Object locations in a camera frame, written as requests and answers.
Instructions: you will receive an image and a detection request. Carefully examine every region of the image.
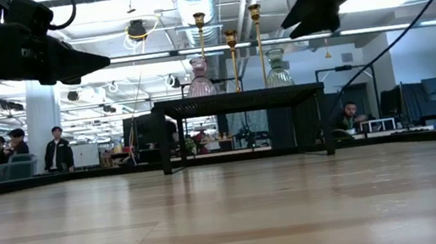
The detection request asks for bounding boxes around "grey plastic chair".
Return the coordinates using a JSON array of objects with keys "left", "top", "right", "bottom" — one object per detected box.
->
[{"left": 0, "top": 152, "right": 41, "bottom": 182}]

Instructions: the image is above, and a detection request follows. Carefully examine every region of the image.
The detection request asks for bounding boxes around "white pillar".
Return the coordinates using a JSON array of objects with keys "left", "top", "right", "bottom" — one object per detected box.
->
[{"left": 20, "top": 78, "right": 70, "bottom": 177}]

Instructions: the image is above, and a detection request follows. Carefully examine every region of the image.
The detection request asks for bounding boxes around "pink ribbed glass candle holder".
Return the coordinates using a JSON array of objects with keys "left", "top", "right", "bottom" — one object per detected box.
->
[{"left": 182, "top": 55, "right": 218, "bottom": 100}]

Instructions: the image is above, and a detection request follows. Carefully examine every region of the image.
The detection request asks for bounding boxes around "yellow hanging pendant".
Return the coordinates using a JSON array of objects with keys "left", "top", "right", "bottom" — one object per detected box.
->
[{"left": 321, "top": 36, "right": 332, "bottom": 60}]

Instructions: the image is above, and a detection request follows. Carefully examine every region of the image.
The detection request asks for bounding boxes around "short brass candlestick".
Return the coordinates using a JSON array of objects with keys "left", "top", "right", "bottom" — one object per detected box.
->
[{"left": 224, "top": 29, "right": 246, "bottom": 94}]

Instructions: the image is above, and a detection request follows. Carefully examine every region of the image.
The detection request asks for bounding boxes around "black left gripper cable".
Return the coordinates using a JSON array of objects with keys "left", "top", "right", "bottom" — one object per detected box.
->
[{"left": 42, "top": 0, "right": 80, "bottom": 33}]

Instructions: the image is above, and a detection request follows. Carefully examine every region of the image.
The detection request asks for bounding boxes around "green ribbed glass candle holder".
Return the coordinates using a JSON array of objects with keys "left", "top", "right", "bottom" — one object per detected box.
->
[{"left": 261, "top": 46, "right": 295, "bottom": 89}]

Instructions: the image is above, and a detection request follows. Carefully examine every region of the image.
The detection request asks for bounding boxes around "overhead light bar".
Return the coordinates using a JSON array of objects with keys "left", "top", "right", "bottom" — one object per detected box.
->
[{"left": 108, "top": 12, "right": 436, "bottom": 73}]

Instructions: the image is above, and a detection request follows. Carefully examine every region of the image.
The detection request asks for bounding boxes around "black overhead camera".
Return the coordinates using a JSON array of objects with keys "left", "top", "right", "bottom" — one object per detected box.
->
[{"left": 125, "top": 18, "right": 150, "bottom": 44}]

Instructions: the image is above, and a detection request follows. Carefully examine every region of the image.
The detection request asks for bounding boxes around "black metal frame stand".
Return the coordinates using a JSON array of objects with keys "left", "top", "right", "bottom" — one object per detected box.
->
[{"left": 314, "top": 60, "right": 382, "bottom": 125}]

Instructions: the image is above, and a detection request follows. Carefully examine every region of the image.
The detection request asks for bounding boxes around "black metal mesh shelf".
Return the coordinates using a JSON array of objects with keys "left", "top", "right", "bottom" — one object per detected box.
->
[{"left": 149, "top": 77, "right": 337, "bottom": 180}]

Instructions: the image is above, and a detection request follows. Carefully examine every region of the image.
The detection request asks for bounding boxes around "small white rack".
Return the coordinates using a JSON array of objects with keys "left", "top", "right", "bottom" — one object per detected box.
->
[{"left": 361, "top": 116, "right": 398, "bottom": 135}]

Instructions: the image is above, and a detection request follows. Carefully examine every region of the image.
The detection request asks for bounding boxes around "tall brass candlestick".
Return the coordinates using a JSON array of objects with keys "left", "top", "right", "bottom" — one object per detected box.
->
[
  {"left": 191, "top": 11, "right": 212, "bottom": 60},
  {"left": 247, "top": 3, "right": 273, "bottom": 90}
]

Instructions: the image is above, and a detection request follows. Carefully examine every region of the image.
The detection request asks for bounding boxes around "dark computer monitor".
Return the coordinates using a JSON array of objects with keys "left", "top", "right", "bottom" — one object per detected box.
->
[{"left": 378, "top": 82, "right": 427, "bottom": 119}]

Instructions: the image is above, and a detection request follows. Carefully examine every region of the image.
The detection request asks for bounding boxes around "black monitor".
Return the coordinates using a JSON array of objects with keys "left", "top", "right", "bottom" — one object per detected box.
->
[{"left": 120, "top": 112, "right": 164, "bottom": 166}]

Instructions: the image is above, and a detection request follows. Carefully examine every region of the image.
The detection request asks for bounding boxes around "black table edge rail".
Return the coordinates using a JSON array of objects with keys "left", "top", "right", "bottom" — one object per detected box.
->
[{"left": 0, "top": 117, "right": 436, "bottom": 208}]

